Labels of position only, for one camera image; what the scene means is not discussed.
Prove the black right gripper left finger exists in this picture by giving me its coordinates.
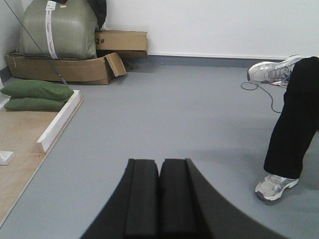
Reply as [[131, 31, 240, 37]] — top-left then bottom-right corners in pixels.
[[81, 159, 159, 239]]

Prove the plywood base platform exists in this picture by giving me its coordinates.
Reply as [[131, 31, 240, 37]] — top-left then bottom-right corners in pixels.
[[0, 98, 84, 227]]

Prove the black jacket behind sack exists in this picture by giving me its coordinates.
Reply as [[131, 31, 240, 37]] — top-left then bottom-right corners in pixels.
[[87, 0, 107, 30]]

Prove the thin dark rod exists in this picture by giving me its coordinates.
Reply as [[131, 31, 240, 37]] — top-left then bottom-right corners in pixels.
[[4, 0, 69, 88]]

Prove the open cardboard box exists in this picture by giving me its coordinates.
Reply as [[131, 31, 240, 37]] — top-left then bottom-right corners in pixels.
[[5, 53, 127, 85]]

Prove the white far edge rail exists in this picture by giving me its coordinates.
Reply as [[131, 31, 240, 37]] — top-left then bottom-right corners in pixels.
[[36, 90, 83, 153]]

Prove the thin floor cable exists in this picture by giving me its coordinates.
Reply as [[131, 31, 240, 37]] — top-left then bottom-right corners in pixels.
[[240, 82, 285, 113]]

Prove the seated person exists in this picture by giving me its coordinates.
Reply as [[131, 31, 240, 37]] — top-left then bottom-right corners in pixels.
[[247, 55, 319, 201]]

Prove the upper green sandbag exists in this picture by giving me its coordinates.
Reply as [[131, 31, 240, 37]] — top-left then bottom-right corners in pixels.
[[0, 80, 74, 100]]

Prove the grey-green woven sack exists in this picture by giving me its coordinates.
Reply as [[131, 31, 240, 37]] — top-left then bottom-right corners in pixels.
[[16, 0, 98, 60]]

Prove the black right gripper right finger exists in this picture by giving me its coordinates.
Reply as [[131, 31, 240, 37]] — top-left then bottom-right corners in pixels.
[[159, 159, 283, 239]]

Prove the lower green sandbag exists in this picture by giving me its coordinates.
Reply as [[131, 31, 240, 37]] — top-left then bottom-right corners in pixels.
[[4, 98, 68, 111]]

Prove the green sandbag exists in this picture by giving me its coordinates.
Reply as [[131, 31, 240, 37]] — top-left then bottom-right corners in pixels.
[[4, 98, 68, 111], [0, 80, 74, 100]]

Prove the closed cardboard box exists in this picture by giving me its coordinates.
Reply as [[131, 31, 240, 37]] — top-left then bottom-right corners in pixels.
[[95, 30, 148, 58]]

